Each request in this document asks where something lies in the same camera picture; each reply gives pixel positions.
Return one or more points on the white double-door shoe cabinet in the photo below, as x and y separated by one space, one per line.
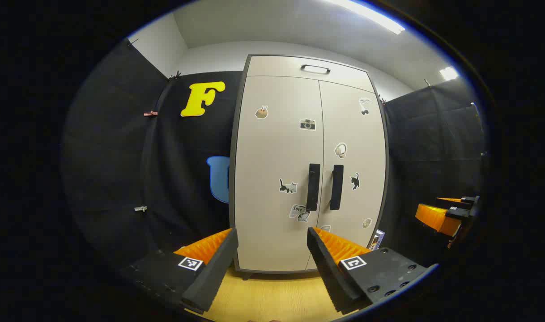
277 232

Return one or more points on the long ceiling light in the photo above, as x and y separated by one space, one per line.
371 15

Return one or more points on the small white box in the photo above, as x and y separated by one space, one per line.
376 240

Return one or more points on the small ceiling light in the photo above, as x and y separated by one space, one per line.
448 73

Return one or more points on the white cabinet drawer front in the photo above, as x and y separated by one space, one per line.
277 66

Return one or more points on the pink clip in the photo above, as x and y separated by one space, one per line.
150 113

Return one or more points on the cabinet door with headphone sticker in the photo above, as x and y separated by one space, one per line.
357 134

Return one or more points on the cabinet door with camera sticker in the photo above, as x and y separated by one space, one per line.
272 152

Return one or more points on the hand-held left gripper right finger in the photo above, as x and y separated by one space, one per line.
328 273

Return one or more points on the black backdrop cloth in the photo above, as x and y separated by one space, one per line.
116 170
433 147

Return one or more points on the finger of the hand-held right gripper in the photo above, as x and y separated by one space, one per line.
467 201
436 219

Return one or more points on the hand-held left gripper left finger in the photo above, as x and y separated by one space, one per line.
214 273

